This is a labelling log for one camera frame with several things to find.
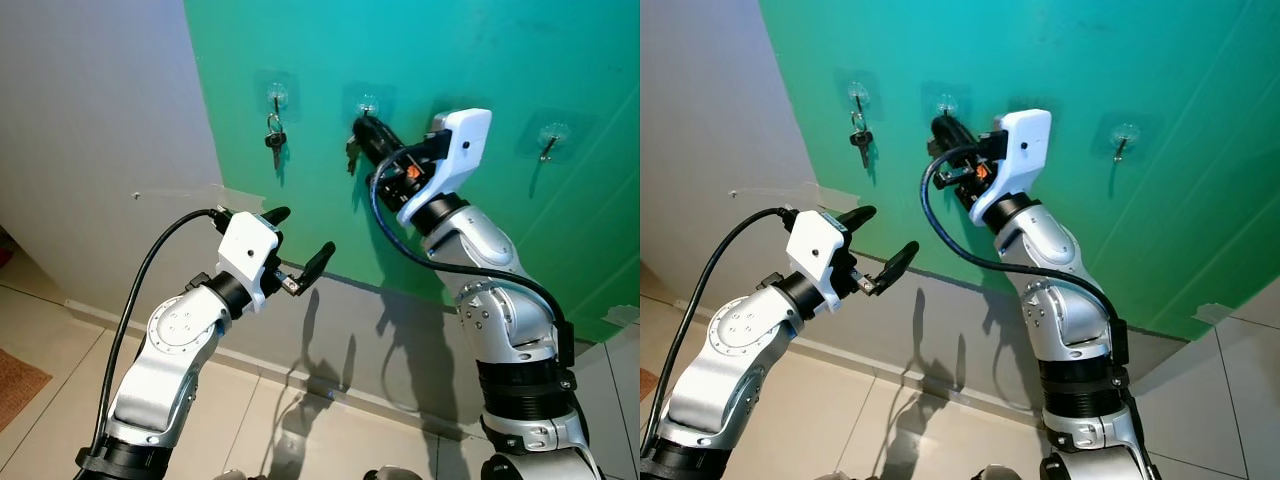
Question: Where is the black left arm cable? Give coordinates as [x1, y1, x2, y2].
[90, 208, 227, 461]
[645, 207, 797, 461]

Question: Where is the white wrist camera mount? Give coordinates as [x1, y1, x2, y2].
[787, 210, 853, 317]
[968, 108, 1053, 226]
[398, 108, 493, 226]
[215, 212, 281, 313]

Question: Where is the green wall board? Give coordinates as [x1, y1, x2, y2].
[183, 0, 641, 343]
[758, 0, 1280, 343]

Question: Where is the black key on ring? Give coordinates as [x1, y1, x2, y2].
[265, 112, 288, 171]
[850, 112, 874, 169]

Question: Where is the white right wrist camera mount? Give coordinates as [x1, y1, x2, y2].
[968, 108, 1053, 226]
[398, 108, 493, 226]

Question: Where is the clear adhesive wall hook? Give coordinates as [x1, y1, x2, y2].
[1098, 110, 1151, 166]
[255, 72, 299, 117]
[838, 75, 881, 119]
[530, 110, 579, 164]
[922, 82, 969, 121]
[345, 83, 393, 123]

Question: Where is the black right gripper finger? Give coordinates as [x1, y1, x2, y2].
[356, 115, 407, 155]
[934, 113, 987, 151]
[352, 128, 401, 166]
[930, 125, 982, 162]

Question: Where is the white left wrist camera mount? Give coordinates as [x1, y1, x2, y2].
[215, 212, 281, 313]
[787, 210, 853, 317]

